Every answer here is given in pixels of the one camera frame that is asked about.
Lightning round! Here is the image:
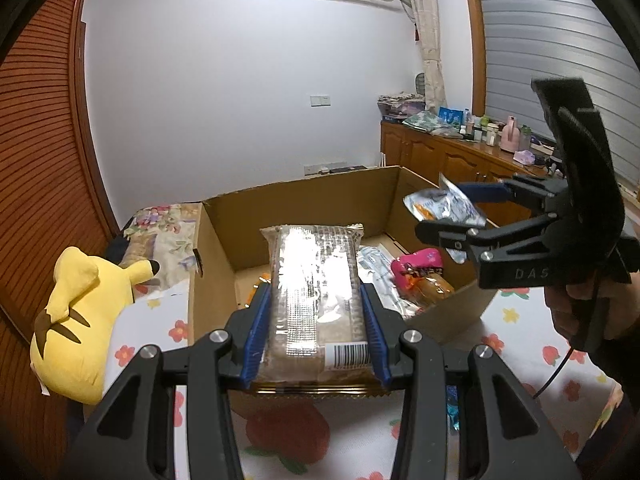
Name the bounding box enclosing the person's right forearm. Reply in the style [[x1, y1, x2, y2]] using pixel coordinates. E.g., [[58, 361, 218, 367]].
[[580, 350, 640, 480]]

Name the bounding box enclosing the black cable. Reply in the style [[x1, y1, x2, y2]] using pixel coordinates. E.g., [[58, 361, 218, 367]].
[[532, 280, 601, 401]]

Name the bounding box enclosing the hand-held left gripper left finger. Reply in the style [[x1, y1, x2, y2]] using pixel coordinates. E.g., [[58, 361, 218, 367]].
[[60, 284, 275, 480]]

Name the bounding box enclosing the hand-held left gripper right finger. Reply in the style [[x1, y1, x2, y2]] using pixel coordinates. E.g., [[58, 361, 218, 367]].
[[359, 284, 583, 480]]

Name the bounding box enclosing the wooden window frame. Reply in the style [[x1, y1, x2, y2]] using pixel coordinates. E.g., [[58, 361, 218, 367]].
[[460, 0, 488, 118]]

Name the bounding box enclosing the orange snack packet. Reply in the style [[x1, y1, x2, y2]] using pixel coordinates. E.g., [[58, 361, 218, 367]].
[[400, 270, 456, 318]]

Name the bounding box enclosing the stack of folded cloths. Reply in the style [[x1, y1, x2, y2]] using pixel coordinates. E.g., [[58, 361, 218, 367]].
[[377, 94, 426, 121]]

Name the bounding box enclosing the white flowered bed sheet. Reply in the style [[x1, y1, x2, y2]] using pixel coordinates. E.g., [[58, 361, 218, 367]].
[[100, 280, 626, 480]]

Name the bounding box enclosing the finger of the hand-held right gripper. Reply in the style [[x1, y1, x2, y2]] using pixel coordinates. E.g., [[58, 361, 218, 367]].
[[460, 172, 571, 221], [415, 210, 568, 291]]

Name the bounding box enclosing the pink snack packet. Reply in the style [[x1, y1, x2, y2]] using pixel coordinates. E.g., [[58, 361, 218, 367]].
[[391, 247, 445, 286]]

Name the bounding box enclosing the dark blue cloth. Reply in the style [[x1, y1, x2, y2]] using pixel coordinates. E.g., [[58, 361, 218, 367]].
[[107, 235, 131, 266]]

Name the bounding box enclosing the silver snack packet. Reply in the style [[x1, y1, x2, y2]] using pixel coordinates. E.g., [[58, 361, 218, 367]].
[[403, 172, 487, 263]]

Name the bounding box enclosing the person's right hand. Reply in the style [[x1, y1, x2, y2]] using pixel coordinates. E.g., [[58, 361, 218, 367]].
[[545, 280, 590, 345]]

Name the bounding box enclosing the grey window blind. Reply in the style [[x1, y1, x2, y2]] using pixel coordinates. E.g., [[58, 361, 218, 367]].
[[475, 0, 640, 181]]

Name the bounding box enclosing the white printed snack packet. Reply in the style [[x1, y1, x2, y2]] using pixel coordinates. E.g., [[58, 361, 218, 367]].
[[356, 245, 416, 318]]

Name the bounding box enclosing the long wooden cabinet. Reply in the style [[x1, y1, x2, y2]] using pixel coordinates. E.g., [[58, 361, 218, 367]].
[[380, 121, 640, 241]]

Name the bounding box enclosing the green floral cloth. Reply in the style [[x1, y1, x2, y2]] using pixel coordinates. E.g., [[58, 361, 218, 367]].
[[401, 111, 446, 133]]

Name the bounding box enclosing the brown snack packet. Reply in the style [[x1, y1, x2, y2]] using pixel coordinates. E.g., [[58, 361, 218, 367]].
[[250, 224, 401, 398]]

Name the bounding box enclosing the louvered wooden wardrobe door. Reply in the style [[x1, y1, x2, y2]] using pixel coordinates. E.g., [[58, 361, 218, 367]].
[[0, 0, 121, 480]]

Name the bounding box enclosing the pink bottle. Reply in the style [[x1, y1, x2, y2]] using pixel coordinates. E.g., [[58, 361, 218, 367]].
[[501, 116, 521, 152]]

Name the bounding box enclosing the beige curtain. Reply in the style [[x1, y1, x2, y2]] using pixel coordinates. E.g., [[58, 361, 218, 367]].
[[402, 0, 448, 111]]

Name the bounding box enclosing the yellow plush toy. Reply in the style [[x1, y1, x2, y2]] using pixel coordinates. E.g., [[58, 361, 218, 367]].
[[30, 246, 162, 406]]

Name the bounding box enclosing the brown cardboard box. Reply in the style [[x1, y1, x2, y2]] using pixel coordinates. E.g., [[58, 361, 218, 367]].
[[187, 165, 501, 418]]

